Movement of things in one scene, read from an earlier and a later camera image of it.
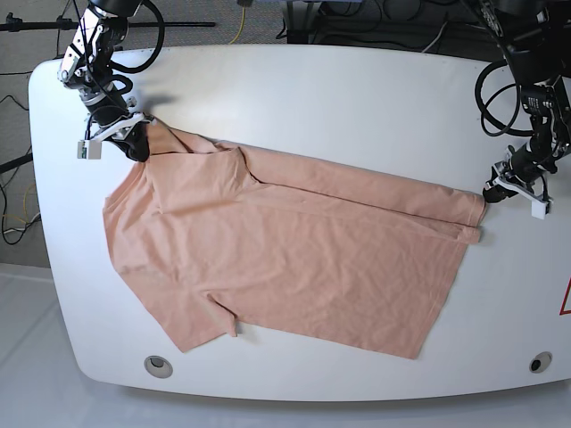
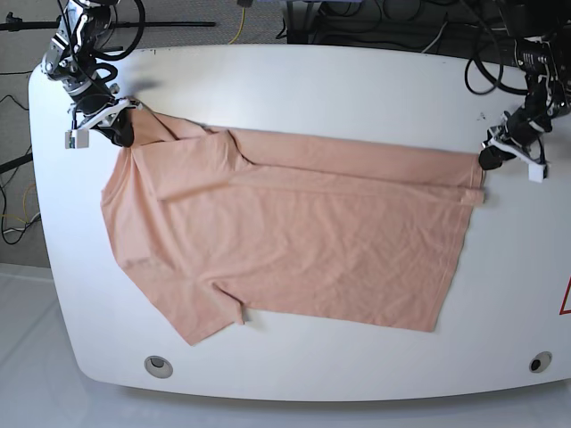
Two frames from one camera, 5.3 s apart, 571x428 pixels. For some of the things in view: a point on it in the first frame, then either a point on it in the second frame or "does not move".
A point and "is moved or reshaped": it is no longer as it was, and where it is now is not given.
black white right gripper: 522,170 -> 517,134
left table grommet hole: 159,366 does not move
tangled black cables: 455,28 does not move
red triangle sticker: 563,312 does not move
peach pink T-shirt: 286,246 is moved or reshaped
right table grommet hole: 540,362 does not move
